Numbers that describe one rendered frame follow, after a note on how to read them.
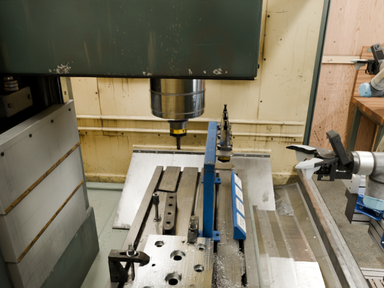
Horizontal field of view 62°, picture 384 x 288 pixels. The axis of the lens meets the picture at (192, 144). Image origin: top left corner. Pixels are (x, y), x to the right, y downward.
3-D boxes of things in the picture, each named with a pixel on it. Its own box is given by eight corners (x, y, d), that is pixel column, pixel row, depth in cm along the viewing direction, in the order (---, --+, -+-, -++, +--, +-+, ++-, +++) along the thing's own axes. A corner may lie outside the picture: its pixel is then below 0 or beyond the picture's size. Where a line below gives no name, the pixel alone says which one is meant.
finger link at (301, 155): (284, 159, 111) (310, 167, 105) (286, 144, 108) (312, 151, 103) (288, 156, 113) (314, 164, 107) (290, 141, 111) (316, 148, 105)
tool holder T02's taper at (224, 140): (220, 142, 130) (221, 126, 128) (231, 143, 129) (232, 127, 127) (218, 146, 127) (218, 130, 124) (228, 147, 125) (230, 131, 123)
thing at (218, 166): (234, 164, 116) (234, 162, 115) (235, 171, 111) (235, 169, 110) (215, 163, 116) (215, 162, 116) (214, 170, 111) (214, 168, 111)
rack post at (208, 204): (220, 232, 128) (223, 167, 116) (220, 242, 123) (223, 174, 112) (195, 231, 129) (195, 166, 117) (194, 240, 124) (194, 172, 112)
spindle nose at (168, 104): (153, 104, 100) (151, 65, 95) (204, 104, 100) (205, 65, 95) (146, 120, 85) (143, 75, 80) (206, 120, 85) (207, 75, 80)
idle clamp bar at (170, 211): (178, 204, 146) (177, 192, 144) (174, 242, 123) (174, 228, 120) (167, 204, 146) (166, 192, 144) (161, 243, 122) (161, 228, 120)
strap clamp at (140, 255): (152, 277, 107) (150, 241, 101) (150, 285, 104) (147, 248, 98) (114, 274, 108) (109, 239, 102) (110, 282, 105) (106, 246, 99)
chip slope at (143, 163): (266, 189, 213) (270, 153, 203) (285, 267, 149) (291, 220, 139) (135, 183, 220) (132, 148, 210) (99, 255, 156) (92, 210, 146)
